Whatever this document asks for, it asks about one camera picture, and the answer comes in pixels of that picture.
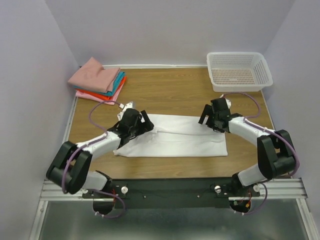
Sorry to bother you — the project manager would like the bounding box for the white t shirt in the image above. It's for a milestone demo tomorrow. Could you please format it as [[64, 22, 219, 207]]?
[[113, 114, 228, 158]]

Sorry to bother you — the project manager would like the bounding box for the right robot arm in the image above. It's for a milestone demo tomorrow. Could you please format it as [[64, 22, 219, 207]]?
[[198, 97, 299, 196]]

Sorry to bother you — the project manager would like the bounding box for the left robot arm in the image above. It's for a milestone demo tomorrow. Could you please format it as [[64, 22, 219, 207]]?
[[46, 108, 154, 198]]

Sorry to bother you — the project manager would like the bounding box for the orange folded shirt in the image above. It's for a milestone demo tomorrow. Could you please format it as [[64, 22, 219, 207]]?
[[77, 76, 127, 101]]

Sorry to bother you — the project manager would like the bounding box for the white plastic basket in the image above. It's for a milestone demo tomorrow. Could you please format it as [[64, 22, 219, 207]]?
[[206, 52, 273, 93]]

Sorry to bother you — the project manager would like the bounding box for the teal folded shirt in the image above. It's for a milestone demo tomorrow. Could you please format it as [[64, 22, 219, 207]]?
[[73, 71, 126, 97]]

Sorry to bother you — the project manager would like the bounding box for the light pink folded shirt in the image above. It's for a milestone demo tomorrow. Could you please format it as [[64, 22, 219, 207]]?
[[75, 86, 123, 105]]

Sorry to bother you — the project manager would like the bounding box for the dusty pink folded shirt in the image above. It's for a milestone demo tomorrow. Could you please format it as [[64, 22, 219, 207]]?
[[68, 57, 120, 93]]

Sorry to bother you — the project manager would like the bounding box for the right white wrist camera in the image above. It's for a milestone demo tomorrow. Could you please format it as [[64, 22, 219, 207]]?
[[220, 94, 232, 109]]

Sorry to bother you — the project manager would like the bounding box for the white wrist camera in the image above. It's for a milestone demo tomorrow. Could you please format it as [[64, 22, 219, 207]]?
[[118, 101, 136, 112], [220, 94, 232, 109]]

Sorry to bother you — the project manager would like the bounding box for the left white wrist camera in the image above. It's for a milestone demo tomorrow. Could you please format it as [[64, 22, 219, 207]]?
[[118, 101, 136, 112]]

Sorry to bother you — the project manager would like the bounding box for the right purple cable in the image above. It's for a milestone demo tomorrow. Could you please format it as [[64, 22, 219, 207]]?
[[222, 92, 301, 216]]

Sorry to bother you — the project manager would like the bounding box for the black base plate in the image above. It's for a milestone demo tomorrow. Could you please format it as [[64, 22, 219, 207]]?
[[82, 177, 260, 212]]

